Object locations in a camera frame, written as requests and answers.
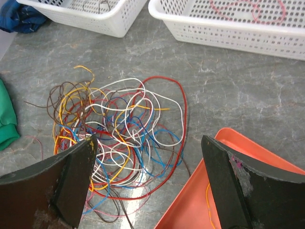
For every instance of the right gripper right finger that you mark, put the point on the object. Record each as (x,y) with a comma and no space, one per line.
(250,194)

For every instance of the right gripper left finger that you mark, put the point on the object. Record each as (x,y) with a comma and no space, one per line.
(49,194)

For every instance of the orange plastic tray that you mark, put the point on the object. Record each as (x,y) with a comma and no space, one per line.
(194,207)

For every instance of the green garment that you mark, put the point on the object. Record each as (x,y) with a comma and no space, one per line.
(8,119)

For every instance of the middle white plastic basket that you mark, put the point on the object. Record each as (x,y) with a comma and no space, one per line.
(270,27)

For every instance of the white plastic basket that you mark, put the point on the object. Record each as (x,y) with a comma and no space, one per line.
(108,17)
(270,27)

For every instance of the blue plaid cloth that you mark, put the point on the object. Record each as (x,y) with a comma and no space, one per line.
(15,17)

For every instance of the left white plastic basket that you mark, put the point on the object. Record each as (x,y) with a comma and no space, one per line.
(108,17)

